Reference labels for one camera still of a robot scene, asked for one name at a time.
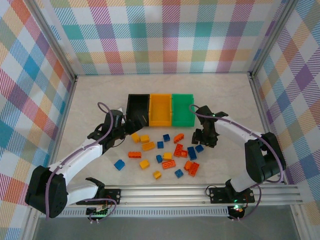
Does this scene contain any long yellow lego brick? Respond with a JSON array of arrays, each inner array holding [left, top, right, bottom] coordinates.
[[141, 141, 156, 152]]

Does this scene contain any controller board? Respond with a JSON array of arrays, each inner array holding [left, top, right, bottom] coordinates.
[[86, 204, 111, 220], [228, 204, 245, 215]]

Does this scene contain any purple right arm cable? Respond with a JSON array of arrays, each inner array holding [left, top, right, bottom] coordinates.
[[188, 103, 287, 222]]

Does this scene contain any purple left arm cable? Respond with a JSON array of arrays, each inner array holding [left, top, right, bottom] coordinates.
[[45, 101, 118, 223]]

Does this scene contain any long blue lego brick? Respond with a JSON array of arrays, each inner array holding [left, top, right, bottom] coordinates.
[[187, 146, 198, 161]]

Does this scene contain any yellow plastic bin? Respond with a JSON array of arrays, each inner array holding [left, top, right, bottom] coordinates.
[[149, 93, 174, 127]]

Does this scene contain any aluminum mounting rail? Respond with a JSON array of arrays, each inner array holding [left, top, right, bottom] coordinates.
[[67, 184, 305, 207]]

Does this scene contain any black plastic bin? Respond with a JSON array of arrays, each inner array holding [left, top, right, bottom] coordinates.
[[126, 93, 152, 128]]

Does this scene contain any flat orange lego brick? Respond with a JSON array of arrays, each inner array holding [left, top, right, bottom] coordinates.
[[161, 160, 177, 170]]

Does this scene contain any green plastic bin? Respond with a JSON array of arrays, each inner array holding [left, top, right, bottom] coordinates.
[[171, 93, 196, 128]]

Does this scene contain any right controller board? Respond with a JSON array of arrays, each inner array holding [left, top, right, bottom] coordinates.
[[228, 204, 245, 215]]

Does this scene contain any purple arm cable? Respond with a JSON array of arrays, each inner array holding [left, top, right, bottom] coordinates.
[[188, 103, 287, 222], [45, 101, 118, 223]]

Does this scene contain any slotted cable duct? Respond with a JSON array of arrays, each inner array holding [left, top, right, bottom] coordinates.
[[58, 208, 232, 218]]

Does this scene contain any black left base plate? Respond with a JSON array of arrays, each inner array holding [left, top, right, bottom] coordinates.
[[98, 187, 123, 205]]

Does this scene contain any aluminum frame post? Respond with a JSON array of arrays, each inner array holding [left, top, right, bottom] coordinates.
[[248, 0, 301, 78], [23, 0, 78, 83]]

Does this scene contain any aluminum frame rail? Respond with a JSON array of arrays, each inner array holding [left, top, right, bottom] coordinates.
[[248, 71, 293, 186], [23, 74, 79, 240]]

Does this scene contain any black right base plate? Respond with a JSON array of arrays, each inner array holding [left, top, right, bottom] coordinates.
[[208, 185, 256, 204]]

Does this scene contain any left controller board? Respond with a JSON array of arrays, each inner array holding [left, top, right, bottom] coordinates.
[[86, 204, 111, 220]]

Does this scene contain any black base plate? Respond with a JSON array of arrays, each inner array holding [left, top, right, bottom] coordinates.
[[98, 187, 123, 205], [208, 185, 256, 204]]

